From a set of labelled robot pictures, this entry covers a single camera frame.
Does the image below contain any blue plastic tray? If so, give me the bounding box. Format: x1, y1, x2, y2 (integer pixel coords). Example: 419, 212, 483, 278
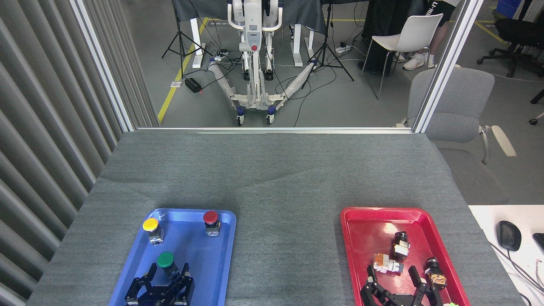
108, 208, 237, 306

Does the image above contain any black office chair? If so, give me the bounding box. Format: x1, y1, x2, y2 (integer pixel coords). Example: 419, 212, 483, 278
477, 0, 544, 78

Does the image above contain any green push button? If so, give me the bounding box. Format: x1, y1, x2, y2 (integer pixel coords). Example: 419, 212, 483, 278
156, 252, 179, 278

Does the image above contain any white side desk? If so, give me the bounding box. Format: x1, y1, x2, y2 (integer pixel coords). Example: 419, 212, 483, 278
467, 205, 544, 306

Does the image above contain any table with dark cloth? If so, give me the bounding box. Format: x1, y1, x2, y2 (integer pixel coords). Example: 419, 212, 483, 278
172, 0, 328, 68

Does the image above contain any red plastic tray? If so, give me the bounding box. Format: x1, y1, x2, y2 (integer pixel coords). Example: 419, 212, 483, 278
340, 207, 471, 306

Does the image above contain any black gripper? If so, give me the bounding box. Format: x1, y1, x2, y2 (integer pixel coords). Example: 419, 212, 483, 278
125, 263, 195, 306
360, 264, 439, 306

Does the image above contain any black mouse cable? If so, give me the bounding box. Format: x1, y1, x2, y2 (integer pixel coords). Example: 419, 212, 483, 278
489, 242, 544, 292

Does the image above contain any red push button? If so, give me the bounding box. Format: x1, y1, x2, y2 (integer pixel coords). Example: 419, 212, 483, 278
203, 210, 221, 237

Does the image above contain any yellow push button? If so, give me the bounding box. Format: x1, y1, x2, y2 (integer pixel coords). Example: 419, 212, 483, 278
142, 218, 164, 246

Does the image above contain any blue bin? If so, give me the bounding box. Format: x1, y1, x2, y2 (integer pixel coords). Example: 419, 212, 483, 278
496, 0, 523, 20

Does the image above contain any black computer mouse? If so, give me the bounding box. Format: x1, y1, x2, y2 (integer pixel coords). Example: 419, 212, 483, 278
496, 221, 522, 252

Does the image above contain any grey office chair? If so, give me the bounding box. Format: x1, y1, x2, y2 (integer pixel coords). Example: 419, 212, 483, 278
396, 66, 517, 204

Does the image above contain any silver frame post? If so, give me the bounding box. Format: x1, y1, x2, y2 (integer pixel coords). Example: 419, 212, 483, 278
413, 0, 484, 133
70, 0, 139, 132

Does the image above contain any silver frame rail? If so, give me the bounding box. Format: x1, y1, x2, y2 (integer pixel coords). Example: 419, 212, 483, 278
136, 127, 415, 134

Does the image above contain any white plastic chair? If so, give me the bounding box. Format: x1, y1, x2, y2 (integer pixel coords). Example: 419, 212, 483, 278
360, 14, 443, 100

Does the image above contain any white stand on wheels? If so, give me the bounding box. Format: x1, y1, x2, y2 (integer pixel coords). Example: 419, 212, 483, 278
208, 0, 317, 126

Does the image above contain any orange white switch block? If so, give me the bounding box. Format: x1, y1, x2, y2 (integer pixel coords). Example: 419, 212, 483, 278
373, 253, 404, 275

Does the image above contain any black tripod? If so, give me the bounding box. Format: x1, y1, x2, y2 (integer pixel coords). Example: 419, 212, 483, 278
302, 0, 354, 90
161, 0, 213, 79

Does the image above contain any office chair base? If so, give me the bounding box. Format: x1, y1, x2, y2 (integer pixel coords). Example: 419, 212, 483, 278
529, 89, 544, 126

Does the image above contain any black white selector switch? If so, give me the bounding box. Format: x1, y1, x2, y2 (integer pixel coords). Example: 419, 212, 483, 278
392, 232, 411, 260

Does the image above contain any black orange selector switch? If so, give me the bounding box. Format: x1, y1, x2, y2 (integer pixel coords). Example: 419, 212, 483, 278
425, 257, 448, 289

